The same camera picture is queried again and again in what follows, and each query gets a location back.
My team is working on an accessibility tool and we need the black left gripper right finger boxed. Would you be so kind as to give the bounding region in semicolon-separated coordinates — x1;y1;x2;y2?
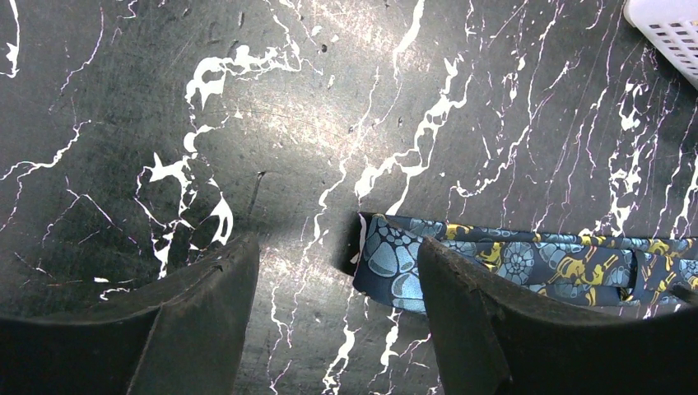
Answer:
418;239;697;394

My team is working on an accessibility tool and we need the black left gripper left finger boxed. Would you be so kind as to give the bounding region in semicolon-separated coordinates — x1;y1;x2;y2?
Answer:
1;233;260;394

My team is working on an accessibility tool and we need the blue floral tie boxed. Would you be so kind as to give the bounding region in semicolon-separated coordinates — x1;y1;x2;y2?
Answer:
353;214;697;314

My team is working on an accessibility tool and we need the white plastic basket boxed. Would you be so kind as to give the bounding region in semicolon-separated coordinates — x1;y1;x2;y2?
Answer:
623;0;697;87

